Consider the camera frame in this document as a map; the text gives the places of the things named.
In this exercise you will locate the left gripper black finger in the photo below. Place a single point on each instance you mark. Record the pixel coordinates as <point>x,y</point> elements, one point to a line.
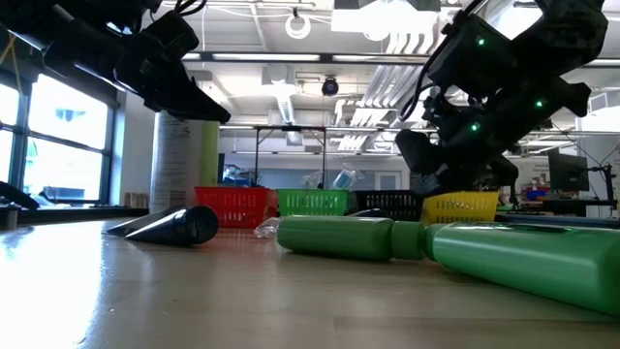
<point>179,110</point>
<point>194,94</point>

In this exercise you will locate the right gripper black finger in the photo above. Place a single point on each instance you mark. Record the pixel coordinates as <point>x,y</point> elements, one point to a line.
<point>504,172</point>
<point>419,152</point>

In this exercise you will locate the green Pert shampoo bottle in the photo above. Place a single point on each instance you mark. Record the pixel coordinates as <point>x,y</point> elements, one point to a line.
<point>339,237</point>
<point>533,262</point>

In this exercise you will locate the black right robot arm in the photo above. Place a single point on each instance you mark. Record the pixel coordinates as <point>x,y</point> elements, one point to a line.
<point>547,63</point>

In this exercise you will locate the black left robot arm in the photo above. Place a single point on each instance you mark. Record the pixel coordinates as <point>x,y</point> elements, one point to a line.
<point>48,29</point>

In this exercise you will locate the yellow plastic basket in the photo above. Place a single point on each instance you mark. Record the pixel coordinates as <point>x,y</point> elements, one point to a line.
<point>460,208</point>

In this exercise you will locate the white green wipes canister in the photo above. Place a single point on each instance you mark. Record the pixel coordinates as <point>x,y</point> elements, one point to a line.
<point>179,169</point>

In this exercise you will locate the black plastic basket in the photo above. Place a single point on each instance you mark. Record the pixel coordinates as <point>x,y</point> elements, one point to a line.
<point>387,203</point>

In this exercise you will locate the black computer monitor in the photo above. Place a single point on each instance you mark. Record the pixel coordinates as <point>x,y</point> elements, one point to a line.
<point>569,172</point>

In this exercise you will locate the dark blue toothpaste tube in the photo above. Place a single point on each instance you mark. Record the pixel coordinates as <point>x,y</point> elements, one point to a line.
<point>184,225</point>
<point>140,220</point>
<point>370,212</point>

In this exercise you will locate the long ceiling light bar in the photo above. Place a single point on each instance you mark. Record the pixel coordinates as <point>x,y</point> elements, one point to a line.
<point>266,56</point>

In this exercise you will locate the black background desk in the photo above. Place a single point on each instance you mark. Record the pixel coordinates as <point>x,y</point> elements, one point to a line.
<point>581,203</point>

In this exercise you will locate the small wooden blocks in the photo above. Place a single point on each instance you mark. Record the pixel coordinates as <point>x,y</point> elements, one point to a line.
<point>136,199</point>

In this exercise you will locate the red plastic basket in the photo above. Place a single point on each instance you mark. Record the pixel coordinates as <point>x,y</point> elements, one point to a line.
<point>232,201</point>

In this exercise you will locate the black round ceiling spotlight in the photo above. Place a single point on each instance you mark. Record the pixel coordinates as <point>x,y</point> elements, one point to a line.
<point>330,86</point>

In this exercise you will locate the green plastic basket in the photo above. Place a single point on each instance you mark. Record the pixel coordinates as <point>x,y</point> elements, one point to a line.
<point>310,202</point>

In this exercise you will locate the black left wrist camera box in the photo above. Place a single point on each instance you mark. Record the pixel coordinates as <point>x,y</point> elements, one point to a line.
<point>172,36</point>

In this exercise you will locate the black background frame stand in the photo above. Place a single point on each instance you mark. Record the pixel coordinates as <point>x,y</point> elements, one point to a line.
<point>290,128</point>

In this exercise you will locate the black aluminium table frame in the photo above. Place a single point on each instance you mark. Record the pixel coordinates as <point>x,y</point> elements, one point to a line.
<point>97,213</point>

